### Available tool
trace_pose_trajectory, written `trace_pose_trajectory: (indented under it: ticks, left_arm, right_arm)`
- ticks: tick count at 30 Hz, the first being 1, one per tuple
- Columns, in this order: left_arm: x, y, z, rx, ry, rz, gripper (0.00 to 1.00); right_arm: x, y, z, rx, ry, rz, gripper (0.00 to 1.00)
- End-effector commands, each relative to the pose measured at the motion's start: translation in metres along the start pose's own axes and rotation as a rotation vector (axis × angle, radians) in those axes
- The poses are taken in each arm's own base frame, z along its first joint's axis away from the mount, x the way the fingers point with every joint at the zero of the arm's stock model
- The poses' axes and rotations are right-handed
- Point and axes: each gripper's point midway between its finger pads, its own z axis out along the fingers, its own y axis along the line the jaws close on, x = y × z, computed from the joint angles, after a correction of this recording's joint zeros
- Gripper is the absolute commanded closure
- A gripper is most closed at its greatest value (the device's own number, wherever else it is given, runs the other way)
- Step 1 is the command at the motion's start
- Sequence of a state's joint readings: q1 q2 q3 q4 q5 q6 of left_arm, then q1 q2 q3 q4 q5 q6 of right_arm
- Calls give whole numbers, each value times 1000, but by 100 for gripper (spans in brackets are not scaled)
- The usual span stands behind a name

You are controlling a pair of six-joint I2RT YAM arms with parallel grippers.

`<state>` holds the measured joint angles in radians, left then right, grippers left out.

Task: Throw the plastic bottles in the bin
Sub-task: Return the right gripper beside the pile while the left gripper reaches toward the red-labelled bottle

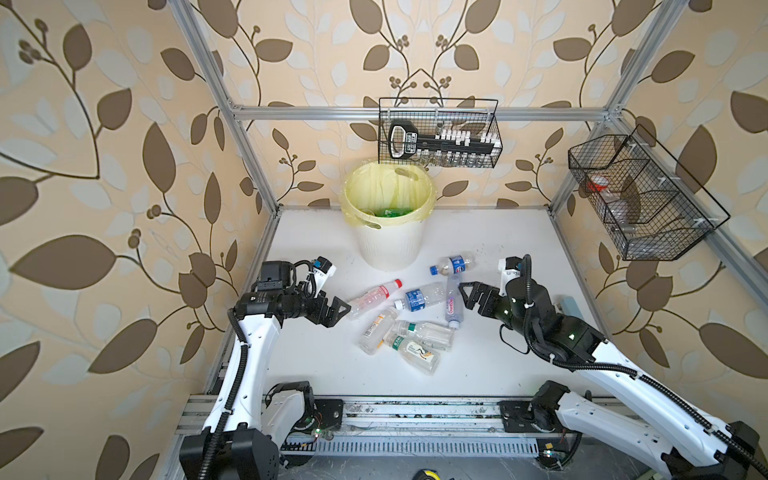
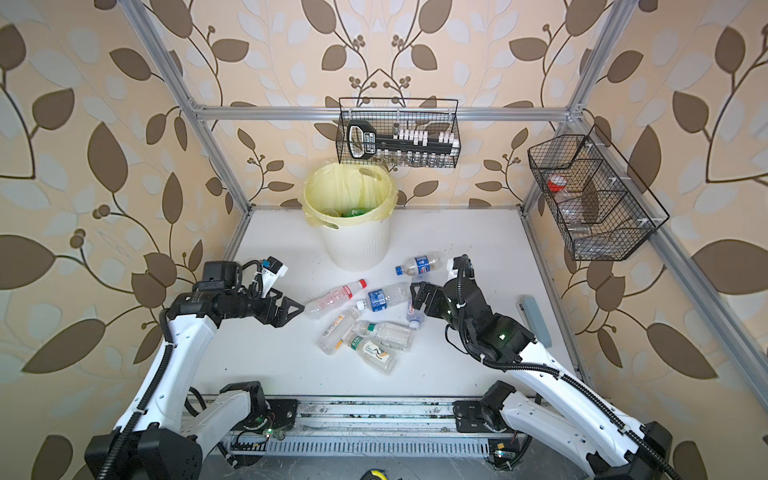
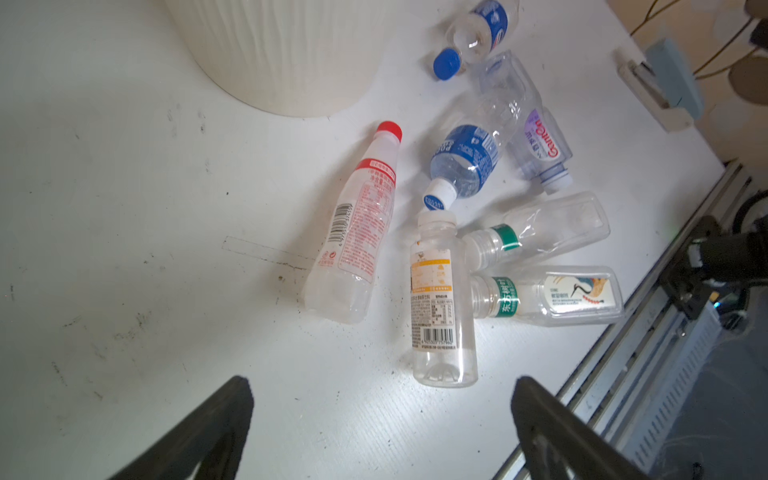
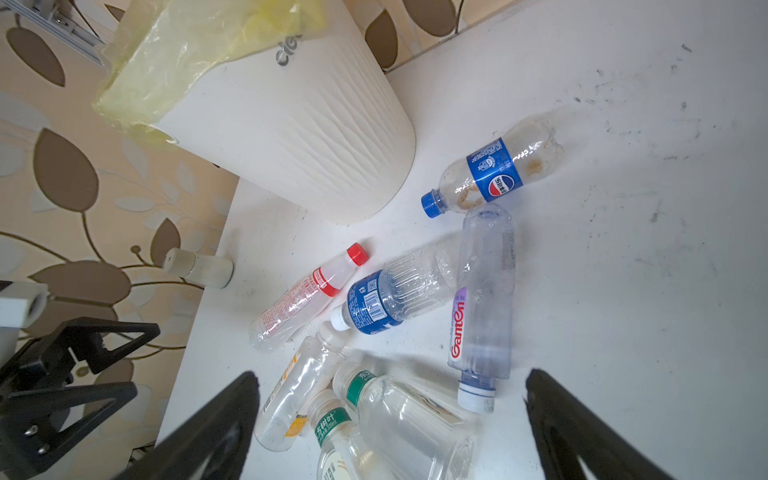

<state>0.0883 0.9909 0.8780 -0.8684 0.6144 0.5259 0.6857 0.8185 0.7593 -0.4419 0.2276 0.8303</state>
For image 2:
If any clear bottle purple label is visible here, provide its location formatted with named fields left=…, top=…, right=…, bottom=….
left=406, top=300, right=424, bottom=330

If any clear bottle red label red cap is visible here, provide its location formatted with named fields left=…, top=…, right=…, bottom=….
left=304, top=279, right=367, bottom=320

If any clear bottle yellow label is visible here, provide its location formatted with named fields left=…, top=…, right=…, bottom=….
left=316, top=307, right=360, bottom=356

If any clear bottle green white label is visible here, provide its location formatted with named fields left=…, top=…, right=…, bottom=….
left=343, top=333, right=396, bottom=374

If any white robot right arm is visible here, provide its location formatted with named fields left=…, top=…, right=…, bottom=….
left=410, top=278, right=681, bottom=479

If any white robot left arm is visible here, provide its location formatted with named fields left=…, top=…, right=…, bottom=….
left=84, top=257, right=304, bottom=479

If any white ribbed trash bin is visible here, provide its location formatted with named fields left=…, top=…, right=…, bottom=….
left=315, top=219, right=390, bottom=272

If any yellow plastic bin liner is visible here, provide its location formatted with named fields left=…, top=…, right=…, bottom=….
left=299, top=163, right=399, bottom=227

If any clear bottle blue cap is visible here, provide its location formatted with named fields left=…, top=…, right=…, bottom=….
left=395, top=253, right=441, bottom=276

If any light blue grey case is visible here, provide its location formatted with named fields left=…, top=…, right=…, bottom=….
left=518, top=295, right=552, bottom=348

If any clear bottle blue label middle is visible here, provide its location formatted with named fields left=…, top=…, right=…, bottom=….
left=356, top=282, right=410, bottom=312

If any clear bottle green neck band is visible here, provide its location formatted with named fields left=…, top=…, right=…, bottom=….
left=354, top=321, right=414, bottom=351

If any black white tool in basket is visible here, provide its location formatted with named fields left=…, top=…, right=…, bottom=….
left=343, top=120, right=461, bottom=160

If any red cap item in basket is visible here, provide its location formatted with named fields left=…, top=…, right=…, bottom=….
left=547, top=174, right=567, bottom=193

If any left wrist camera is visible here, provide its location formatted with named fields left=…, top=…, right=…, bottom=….
left=259, top=256, right=288, bottom=298

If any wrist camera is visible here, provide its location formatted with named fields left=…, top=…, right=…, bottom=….
left=259, top=256, right=288, bottom=298
left=447, top=254, right=474, bottom=280

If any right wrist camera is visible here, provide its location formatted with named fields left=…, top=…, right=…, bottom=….
left=447, top=254, right=474, bottom=280

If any metal base rail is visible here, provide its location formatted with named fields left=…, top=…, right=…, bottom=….
left=197, top=395, right=619, bottom=457

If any black wire basket back wall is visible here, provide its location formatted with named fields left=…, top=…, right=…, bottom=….
left=336, top=96, right=462, bottom=169

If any black wire basket wall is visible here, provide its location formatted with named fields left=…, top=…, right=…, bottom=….
left=336, top=96, right=462, bottom=169
left=527, top=126, right=670, bottom=262

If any black wire basket right wall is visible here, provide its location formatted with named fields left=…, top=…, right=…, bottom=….
left=527, top=126, right=670, bottom=262

